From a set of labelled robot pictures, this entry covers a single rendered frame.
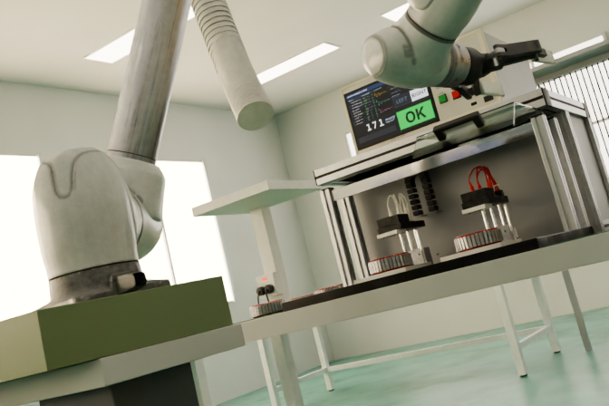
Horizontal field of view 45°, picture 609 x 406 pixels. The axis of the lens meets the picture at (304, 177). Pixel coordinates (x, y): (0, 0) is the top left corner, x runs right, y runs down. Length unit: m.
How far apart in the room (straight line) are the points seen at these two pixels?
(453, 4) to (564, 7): 7.29
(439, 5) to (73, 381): 0.82
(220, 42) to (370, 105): 1.40
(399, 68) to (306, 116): 8.44
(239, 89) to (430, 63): 1.90
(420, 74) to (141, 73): 0.56
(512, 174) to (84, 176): 1.16
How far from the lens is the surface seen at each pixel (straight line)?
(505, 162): 2.03
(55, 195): 1.29
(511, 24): 8.67
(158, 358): 1.17
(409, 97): 2.02
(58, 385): 1.18
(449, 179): 2.09
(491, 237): 1.75
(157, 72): 1.52
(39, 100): 7.29
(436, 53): 1.32
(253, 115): 3.12
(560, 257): 1.47
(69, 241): 1.26
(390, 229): 1.94
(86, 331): 1.11
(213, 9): 3.45
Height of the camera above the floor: 0.75
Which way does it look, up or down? 10 degrees up
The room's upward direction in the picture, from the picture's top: 14 degrees counter-clockwise
